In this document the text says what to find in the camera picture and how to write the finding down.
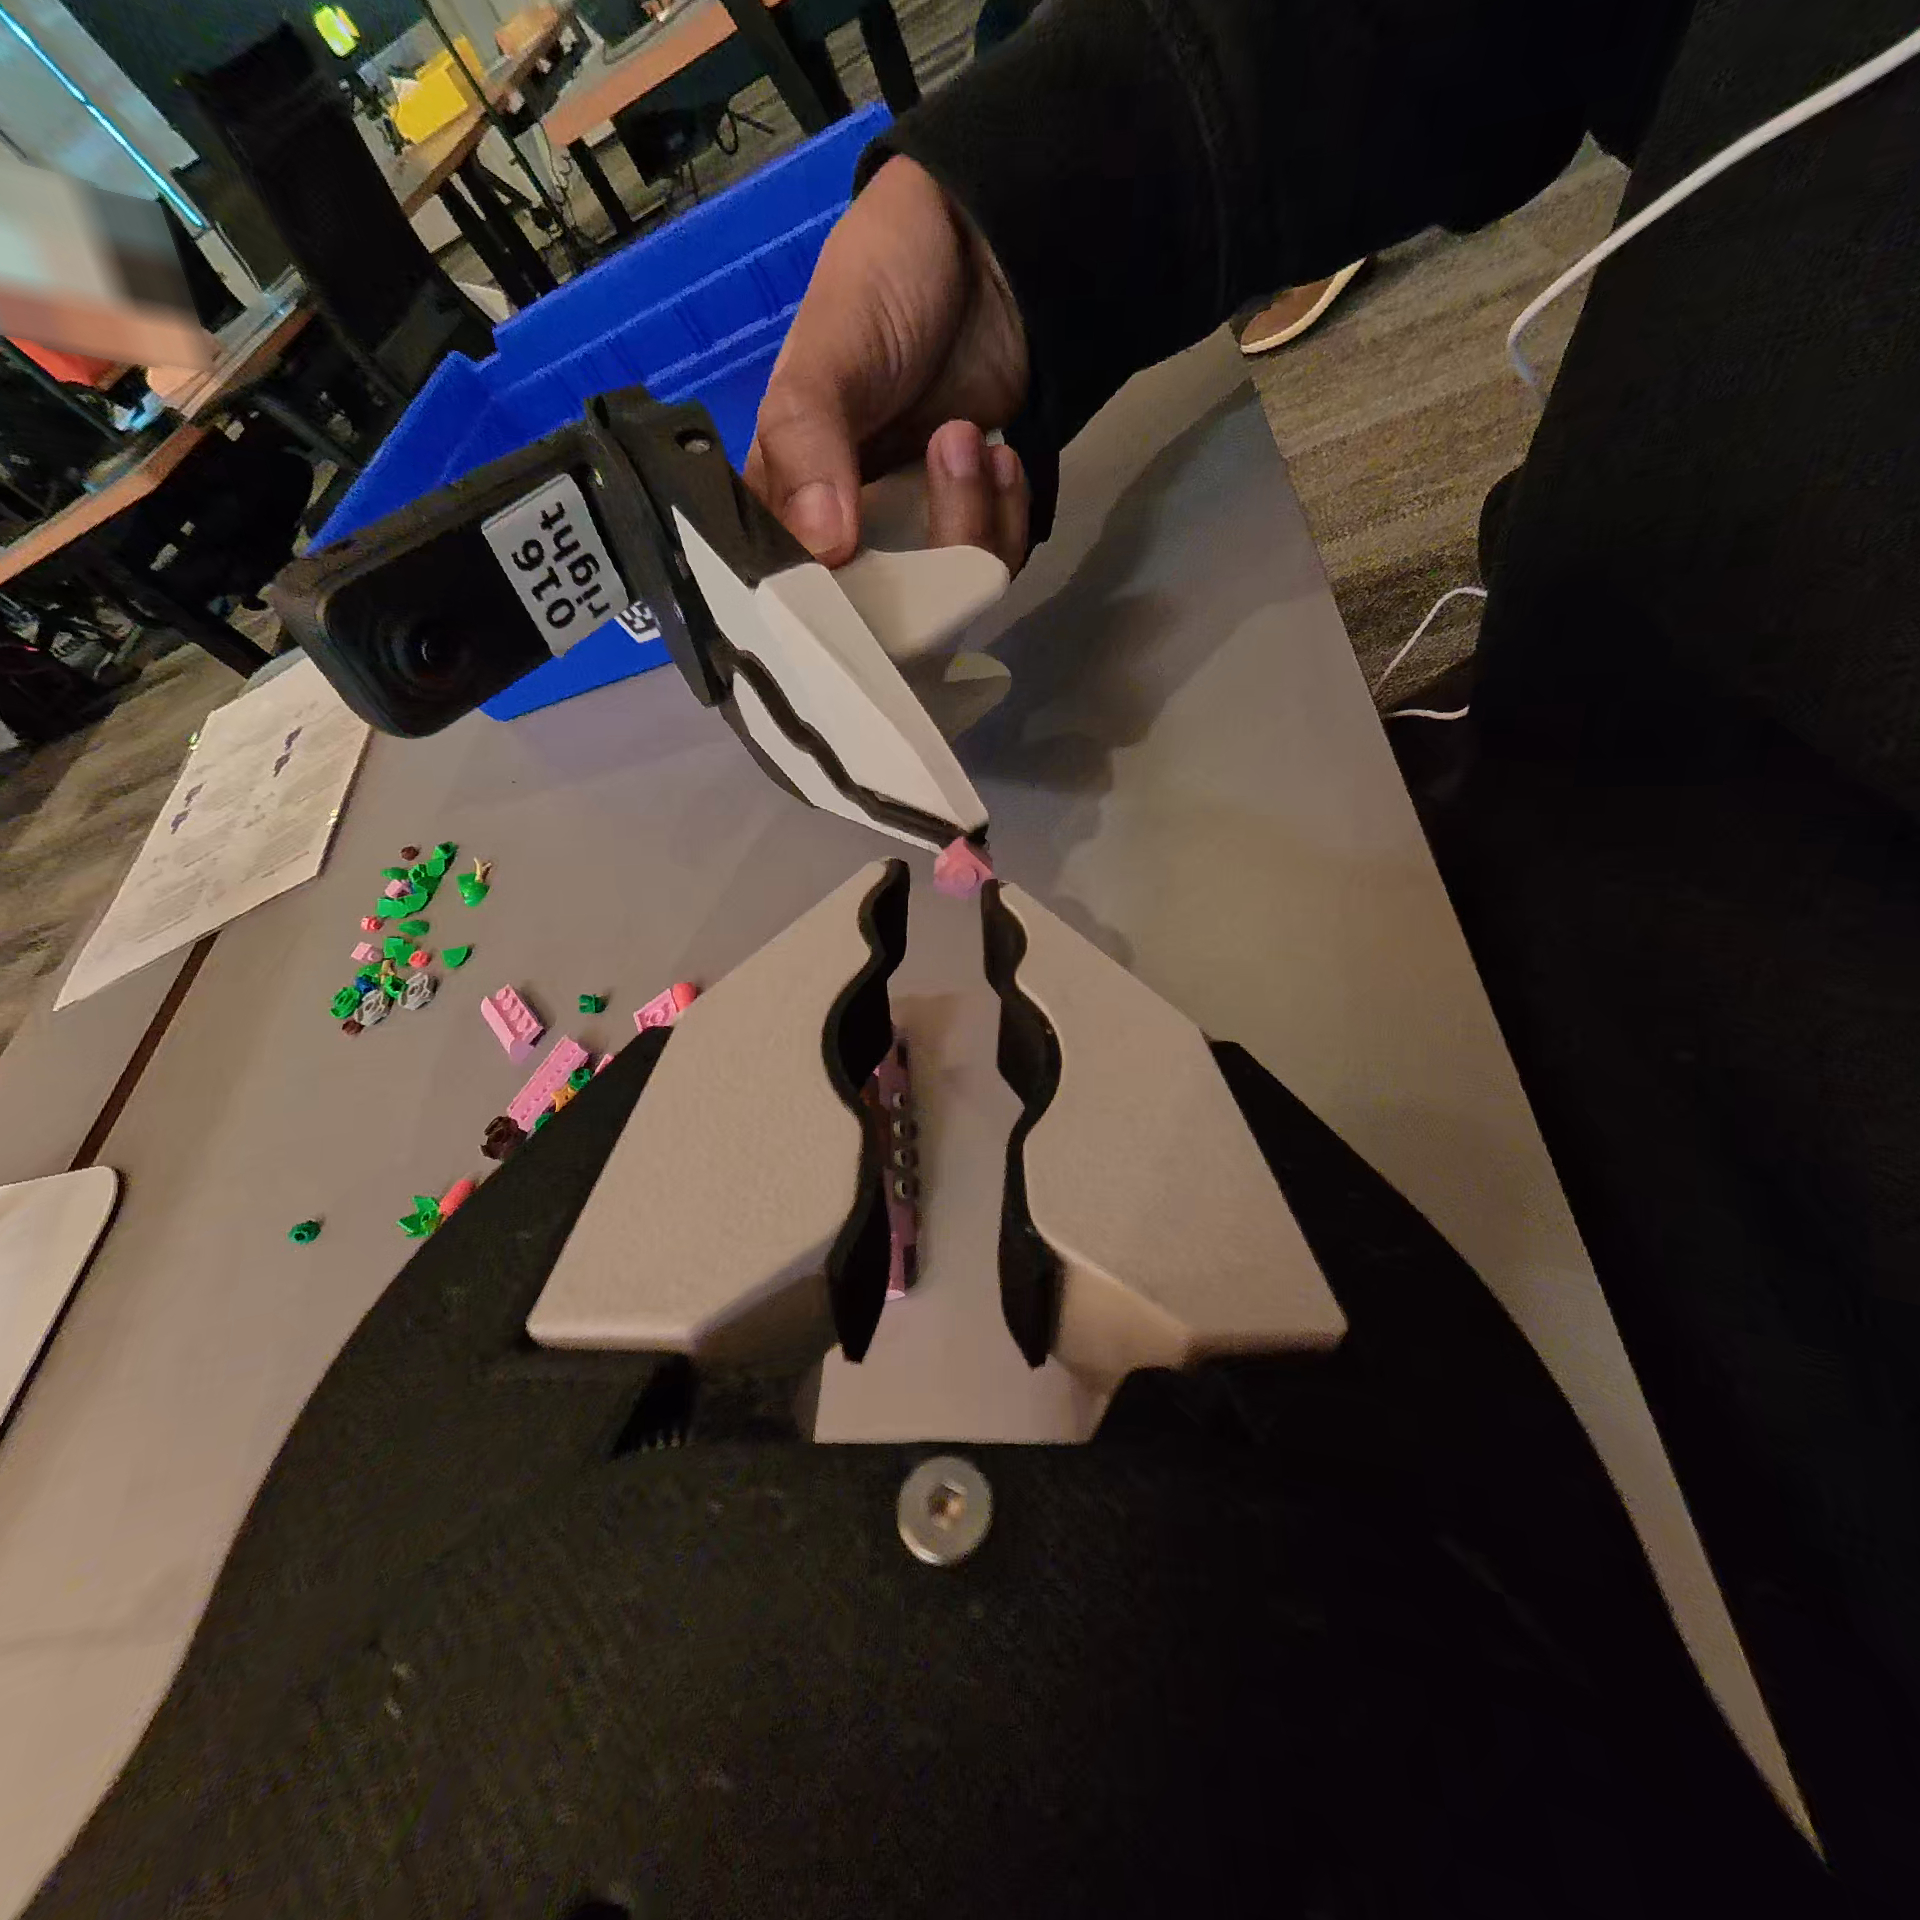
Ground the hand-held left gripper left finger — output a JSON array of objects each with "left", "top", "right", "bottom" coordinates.
[{"left": 528, "top": 860, "right": 948, "bottom": 1447}]

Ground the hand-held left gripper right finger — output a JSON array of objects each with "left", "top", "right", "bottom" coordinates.
[{"left": 948, "top": 886, "right": 1346, "bottom": 1447}]

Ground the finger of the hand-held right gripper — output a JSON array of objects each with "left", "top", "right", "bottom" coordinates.
[
  {"left": 673, "top": 511, "right": 990, "bottom": 838},
  {"left": 724, "top": 675, "right": 970, "bottom": 847}
]

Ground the pink and brown toy assembly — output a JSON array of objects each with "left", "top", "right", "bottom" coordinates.
[{"left": 874, "top": 1039, "right": 929, "bottom": 1300}]

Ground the person's right forearm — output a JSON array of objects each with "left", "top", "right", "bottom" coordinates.
[{"left": 855, "top": 0, "right": 1710, "bottom": 467}]

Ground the person's right hand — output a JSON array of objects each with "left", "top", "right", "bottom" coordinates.
[{"left": 746, "top": 150, "right": 1036, "bottom": 573}]

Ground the pink long toy brick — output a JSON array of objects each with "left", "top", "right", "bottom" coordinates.
[{"left": 503, "top": 1035, "right": 590, "bottom": 1135}]

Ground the blue plastic bin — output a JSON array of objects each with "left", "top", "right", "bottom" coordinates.
[{"left": 303, "top": 100, "right": 901, "bottom": 724}]

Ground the paper instruction sheet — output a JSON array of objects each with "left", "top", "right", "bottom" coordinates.
[{"left": 54, "top": 656, "right": 373, "bottom": 1012}]

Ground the pile of mixed tiny pieces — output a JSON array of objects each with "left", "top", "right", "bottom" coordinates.
[{"left": 329, "top": 839, "right": 500, "bottom": 1039}]

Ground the wooden desk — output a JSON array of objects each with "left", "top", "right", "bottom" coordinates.
[{"left": 0, "top": 291, "right": 323, "bottom": 677}]

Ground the black cabinet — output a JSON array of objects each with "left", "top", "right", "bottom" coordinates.
[{"left": 179, "top": 18, "right": 498, "bottom": 371}]

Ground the yellow box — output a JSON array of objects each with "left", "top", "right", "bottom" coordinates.
[{"left": 393, "top": 38, "right": 490, "bottom": 148}]

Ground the wooden table with black legs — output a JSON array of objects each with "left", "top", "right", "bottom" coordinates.
[{"left": 533, "top": 0, "right": 918, "bottom": 241}]

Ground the brown shoe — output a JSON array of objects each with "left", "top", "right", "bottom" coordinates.
[{"left": 1238, "top": 260, "right": 1370, "bottom": 358}]

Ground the person's black clothing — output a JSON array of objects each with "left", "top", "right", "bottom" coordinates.
[{"left": 1439, "top": 0, "right": 1920, "bottom": 1870}]

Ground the white stand base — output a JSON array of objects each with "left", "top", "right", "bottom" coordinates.
[{"left": 0, "top": 1165, "right": 121, "bottom": 1425}]

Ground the white cable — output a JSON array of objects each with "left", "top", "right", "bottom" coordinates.
[{"left": 1375, "top": 26, "right": 1920, "bottom": 722}]

